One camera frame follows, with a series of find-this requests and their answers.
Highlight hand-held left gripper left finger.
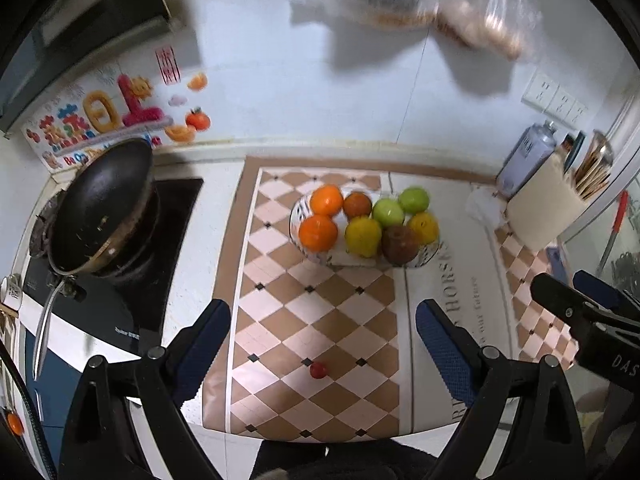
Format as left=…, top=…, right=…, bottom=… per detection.
left=57, top=299, right=232, bottom=480

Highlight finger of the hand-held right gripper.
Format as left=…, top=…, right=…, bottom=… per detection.
left=530, top=272, right=609, bottom=334
left=573, top=270, right=640, bottom=313

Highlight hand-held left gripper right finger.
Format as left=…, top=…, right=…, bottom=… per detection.
left=416, top=299, right=588, bottom=480

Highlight dark red apple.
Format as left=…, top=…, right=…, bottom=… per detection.
left=381, top=225, right=420, bottom=266

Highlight orange-yellow citrus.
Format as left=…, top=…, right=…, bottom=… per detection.
left=407, top=212, right=441, bottom=246

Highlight yellow citrus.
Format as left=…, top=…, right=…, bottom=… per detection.
left=345, top=216, right=383, bottom=257

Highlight green apple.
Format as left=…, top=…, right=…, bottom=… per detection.
left=398, top=186, right=431, bottom=214
left=372, top=198, right=406, bottom=228

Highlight orange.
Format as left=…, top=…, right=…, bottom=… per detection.
left=298, top=215, right=339, bottom=252
left=310, top=185, right=344, bottom=217

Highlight oval patterned plate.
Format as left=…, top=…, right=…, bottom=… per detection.
left=289, top=186, right=448, bottom=267

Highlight brown red apple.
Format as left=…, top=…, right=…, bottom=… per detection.
left=343, top=192, right=373, bottom=220

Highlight black gas stove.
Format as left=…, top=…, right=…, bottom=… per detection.
left=20, top=177, right=205, bottom=348

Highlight cream utensil holder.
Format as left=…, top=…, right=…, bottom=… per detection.
left=507, top=152, right=591, bottom=253

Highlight checkered tablecloth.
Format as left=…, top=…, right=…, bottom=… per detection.
left=201, top=157, right=583, bottom=443

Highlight bundle of chopsticks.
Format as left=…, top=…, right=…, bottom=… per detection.
left=575, top=150, right=613, bottom=198

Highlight metal ladle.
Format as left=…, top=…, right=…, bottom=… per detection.
left=590, top=130, right=615, bottom=166

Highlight grey slipper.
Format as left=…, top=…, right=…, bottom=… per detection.
left=250, top=466, right=296, bottom=480

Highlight dark kitchen utensil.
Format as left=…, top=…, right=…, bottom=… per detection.
left=562, top=131, right=586, bottom=171

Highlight grey spray can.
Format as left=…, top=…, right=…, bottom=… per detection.
left=496, top=121, right=558, bottom=201

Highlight blue base cabinet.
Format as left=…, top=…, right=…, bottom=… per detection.
left=20, top=340, right=141, bottom=461

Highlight black frying pan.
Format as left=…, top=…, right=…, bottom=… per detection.
left=34, top=139, right=161, bottom=381

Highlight small white cup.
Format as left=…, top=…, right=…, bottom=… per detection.
left=0, top=274, right=23, bottom=311

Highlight plastic bag of eggs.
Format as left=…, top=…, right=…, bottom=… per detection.
left=430, top=0, right=543, bottom=61

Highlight black range hood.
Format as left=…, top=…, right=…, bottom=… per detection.
left=0, top=0, right=173, bottom=136

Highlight red handled mop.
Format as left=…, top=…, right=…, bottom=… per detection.
left=597, top=191, right=630, bottom=276

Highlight persimmon wall sticker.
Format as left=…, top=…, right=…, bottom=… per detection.
left=185, top=107, right=212, bottom=132

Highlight colourful lettering wall sticker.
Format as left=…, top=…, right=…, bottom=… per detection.
left=22, top=72, right=173, bottom=171

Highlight red square wall sticker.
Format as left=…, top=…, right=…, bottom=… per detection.
left=156, top=47, right=181, bottom=85

